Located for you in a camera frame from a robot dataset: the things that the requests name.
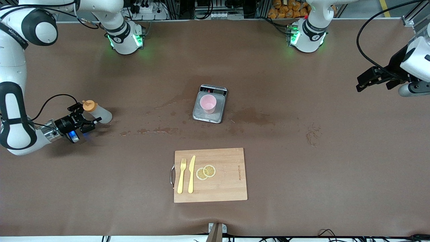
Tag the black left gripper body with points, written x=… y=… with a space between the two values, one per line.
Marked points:
x=396 y=65

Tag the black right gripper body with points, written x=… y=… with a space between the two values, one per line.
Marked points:
x=64 y=123

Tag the pink cup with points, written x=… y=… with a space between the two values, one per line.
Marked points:
x=208 y=105

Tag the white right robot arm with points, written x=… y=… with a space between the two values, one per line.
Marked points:
x=11 y=60

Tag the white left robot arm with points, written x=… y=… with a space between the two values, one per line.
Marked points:
x=307 y=37

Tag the yellow plastic fork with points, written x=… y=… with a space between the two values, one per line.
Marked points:
x=181 y=178

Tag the bag of orange snacks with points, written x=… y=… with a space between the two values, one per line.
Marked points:
x=289 y=10

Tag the yellow plastic knife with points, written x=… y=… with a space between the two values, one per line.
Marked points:
x=191 y=174

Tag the white power strip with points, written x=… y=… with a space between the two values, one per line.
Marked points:
x=147 y=13

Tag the lemon slice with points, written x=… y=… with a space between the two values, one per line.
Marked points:
x=200 y=174
x=210 y=170

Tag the silver kitchen scale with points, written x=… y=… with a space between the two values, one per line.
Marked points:
x=220 y=112

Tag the wooden cutting board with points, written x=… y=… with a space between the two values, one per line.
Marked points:
x=225 y=181

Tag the long white socket strip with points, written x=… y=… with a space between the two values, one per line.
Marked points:
x=218 y=15

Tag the aluminium frame rail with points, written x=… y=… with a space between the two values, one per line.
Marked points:
x=411 y=18

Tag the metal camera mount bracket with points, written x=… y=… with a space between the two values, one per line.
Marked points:
x=217 y=232

